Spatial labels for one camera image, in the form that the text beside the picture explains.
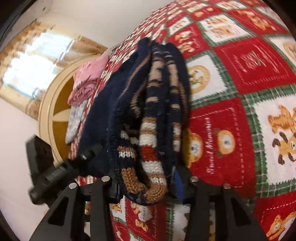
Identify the navy striped knit sweater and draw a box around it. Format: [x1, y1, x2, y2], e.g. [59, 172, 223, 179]
[78, 38, 190, 205]

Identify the pink folded blanket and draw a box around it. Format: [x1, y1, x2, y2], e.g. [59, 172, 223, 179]
[68, 53, 109, 106]

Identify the red patchwork teddy bedspread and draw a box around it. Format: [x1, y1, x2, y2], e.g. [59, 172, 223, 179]
[68, 0, 296, 241]

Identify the cream round wooden headboard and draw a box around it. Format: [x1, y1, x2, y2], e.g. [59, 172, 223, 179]
[38, 55, 99, 166]

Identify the grey floral pillow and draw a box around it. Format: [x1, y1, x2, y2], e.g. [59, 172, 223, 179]
[65, 99, 88, 145]

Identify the beige patterned curtain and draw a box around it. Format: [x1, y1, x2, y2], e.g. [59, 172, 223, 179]
[1, 21, 107, 119]

